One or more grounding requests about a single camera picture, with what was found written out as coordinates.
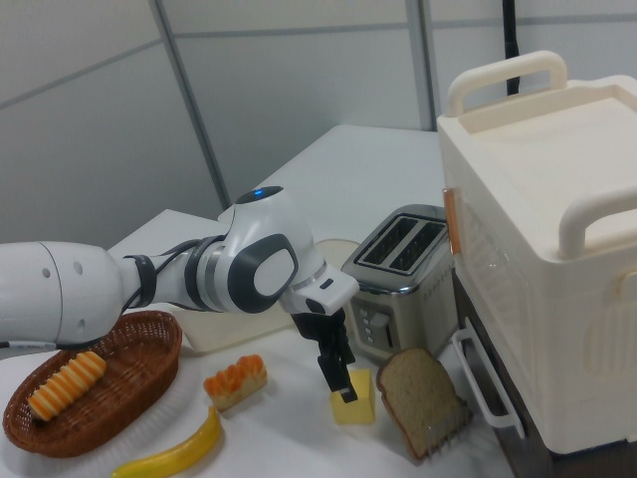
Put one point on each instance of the striped orange bread roll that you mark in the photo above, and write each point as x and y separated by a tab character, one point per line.
67	386

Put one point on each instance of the cream and chrome toaster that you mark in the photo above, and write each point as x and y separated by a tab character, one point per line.
398	299

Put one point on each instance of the orange glazed bread loaf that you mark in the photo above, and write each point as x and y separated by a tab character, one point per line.
239	381

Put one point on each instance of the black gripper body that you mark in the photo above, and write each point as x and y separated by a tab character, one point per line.
321	331

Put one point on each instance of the brown wicker basket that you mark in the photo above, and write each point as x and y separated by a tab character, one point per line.
124	378

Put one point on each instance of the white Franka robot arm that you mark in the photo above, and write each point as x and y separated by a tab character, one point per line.
149	284

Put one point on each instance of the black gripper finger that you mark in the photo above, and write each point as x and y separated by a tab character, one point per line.
331	371
347	363

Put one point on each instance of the yellow foam cube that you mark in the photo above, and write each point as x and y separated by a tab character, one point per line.
363	403

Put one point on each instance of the brown toast slice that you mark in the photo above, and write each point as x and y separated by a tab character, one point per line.
418	398

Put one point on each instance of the black vertical pole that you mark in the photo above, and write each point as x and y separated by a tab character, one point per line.
511	45

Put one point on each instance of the yellow banana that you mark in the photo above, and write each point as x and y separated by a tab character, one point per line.
184	448

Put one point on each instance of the cream open plastic box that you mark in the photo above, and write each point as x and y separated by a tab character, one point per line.
234	331

